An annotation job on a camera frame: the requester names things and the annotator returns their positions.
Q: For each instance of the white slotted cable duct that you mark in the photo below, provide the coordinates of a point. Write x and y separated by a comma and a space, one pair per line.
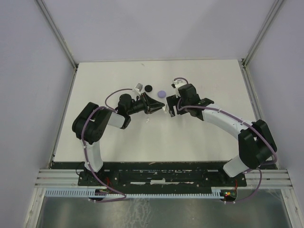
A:
95, 193

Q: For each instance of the left aluminium frame post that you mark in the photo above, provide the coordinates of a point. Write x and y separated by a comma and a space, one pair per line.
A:
56, 31

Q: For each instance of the aluminium frame post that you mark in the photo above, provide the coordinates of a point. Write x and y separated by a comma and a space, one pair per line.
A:
56, 31
270, 18

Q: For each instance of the purple earbud charging case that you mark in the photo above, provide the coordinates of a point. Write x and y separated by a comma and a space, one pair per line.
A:
161, 94

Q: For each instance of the right aluminium frame post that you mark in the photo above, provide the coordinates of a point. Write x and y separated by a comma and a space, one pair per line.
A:
270, 18

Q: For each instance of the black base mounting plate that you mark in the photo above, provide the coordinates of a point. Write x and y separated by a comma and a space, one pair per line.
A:
125, 176

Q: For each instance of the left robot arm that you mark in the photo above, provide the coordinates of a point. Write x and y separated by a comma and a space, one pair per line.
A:
91, 123

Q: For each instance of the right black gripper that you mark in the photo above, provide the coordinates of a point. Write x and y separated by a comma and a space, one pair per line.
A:
172, 100

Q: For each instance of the aluminium front rail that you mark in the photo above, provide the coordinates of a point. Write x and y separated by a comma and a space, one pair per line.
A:
271, 179

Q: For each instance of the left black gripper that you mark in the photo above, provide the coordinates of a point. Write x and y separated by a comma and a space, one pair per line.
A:
156, 105

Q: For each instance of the right controller board with LEDs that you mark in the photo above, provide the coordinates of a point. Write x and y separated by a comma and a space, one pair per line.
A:
230, 195

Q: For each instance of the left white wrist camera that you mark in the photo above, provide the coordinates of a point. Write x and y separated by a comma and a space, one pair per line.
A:
138, 88

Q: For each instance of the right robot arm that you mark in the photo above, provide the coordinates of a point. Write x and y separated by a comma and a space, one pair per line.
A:
255, 142

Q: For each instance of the black round charging case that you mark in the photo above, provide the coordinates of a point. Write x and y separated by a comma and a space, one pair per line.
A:
148, 88

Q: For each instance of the white round charging case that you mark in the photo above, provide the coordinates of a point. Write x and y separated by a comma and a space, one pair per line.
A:
165, 109

